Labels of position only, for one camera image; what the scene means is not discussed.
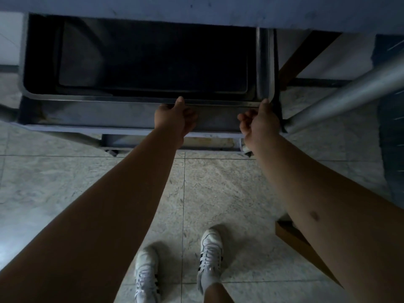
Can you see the person's right hand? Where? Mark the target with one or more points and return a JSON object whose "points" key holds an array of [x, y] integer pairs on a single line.
{"points": [[262, 127]]}

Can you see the person's left hand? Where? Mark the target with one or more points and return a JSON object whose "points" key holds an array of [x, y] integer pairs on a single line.
{"points": [[172, 118]]}

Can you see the person's right thumb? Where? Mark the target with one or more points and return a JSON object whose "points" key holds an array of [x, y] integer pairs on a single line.
{"points": [[265, 105]]}

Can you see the person's left thumb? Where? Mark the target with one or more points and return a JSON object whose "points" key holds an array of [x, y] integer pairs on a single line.
{"points": [[180, 103]]}

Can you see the stainless steel drawer tray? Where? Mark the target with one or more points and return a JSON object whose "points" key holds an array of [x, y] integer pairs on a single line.
{"points": [[94, 113]]}

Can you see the person's left forearm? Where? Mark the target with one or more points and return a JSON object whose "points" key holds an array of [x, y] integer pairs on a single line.
{"points": [[104, 214]]}

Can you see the person's right forearm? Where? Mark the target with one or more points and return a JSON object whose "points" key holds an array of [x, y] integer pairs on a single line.
{"points": [[331, 211]]}

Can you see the black liner mat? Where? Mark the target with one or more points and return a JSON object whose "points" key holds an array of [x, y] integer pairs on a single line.
{"points": [[151, 56]]}

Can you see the dark metal crossbar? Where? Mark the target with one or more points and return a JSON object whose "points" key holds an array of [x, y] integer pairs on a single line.
{"points": [[318, 82]]}

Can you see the brown wooden brace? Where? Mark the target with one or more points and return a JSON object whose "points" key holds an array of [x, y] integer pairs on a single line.
{"points": [[306, 53]]}

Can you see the thick grey metal pipe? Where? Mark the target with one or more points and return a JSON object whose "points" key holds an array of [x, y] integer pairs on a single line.
{"points": [[347, 91]]}

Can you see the dark blue sheet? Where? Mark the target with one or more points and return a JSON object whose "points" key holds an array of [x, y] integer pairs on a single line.
{"points": [[391, 138]]}

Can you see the brown cardboard box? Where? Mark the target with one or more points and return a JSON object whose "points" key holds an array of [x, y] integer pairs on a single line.
{"points": [[299, 242]]}

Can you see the person's right white sneaker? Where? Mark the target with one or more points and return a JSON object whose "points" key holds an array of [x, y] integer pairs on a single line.
{"points": [[210, 249]]}

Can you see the person's white sneaker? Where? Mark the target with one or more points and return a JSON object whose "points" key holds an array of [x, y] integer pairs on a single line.
{"points": [[210, 249], [146, 274]]}

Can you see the person's left white sneaker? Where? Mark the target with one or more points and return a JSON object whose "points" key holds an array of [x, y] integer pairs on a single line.
{"points": [[146, 274]]}

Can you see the grey sock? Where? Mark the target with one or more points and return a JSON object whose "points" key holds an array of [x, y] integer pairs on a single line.
{"points": [[210, 279]]}

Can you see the person's right leg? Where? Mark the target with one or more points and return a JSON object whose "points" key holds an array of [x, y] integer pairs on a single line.
{"points": [[218, 295]]}

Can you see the grey metal base frame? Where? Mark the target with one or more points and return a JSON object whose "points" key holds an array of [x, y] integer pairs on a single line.
{"points": [[208, 143]]}

